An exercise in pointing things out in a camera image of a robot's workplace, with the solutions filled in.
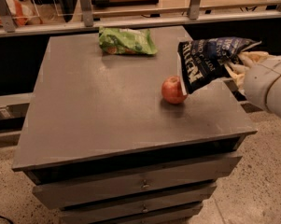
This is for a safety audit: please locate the blue kettle chip bag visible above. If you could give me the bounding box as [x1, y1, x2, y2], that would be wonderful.
[177, 37, 260, 94]

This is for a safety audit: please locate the orange white bag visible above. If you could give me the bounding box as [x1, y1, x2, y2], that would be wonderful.
[0, 0, 41, 26]

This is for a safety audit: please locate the red apple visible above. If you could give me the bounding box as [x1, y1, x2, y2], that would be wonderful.
[162, 76, 188, 105]

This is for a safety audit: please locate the grey drawer cabinet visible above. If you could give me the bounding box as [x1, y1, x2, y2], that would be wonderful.
[12, 26, 256, 224]

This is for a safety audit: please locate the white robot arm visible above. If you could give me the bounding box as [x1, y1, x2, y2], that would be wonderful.
[224, 51, 281, 118]

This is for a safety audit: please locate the green rice chip bag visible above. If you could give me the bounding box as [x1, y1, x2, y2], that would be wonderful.
[99, 27, 158, 55]

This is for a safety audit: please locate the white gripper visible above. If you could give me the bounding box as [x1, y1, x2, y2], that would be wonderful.
[224, 51, 281, 112]

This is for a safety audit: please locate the grey metal railing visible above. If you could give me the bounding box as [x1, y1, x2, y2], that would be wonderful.
[0, 0, 281, 37]

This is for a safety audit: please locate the black floor cable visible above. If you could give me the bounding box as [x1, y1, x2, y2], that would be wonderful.
[0, 214, 15, 224]

